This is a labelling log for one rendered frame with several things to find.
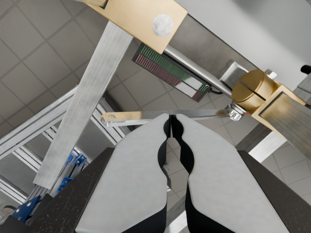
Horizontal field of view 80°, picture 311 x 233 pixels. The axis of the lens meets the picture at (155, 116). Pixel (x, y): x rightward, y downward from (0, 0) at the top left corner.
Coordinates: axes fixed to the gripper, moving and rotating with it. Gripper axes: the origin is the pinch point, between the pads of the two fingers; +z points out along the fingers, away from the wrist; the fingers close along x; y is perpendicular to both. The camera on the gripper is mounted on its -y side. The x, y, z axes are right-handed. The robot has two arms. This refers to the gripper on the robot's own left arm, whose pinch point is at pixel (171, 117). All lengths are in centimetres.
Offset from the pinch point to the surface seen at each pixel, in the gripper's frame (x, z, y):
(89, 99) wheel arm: -10.0, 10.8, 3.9
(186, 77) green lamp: 4.1, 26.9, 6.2
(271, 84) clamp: 12.3, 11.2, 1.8
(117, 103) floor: -29, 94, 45
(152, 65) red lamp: -2.9, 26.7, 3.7
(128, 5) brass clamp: -4.0, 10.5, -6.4
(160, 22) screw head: -0.9, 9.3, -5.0
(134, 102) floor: -18, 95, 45
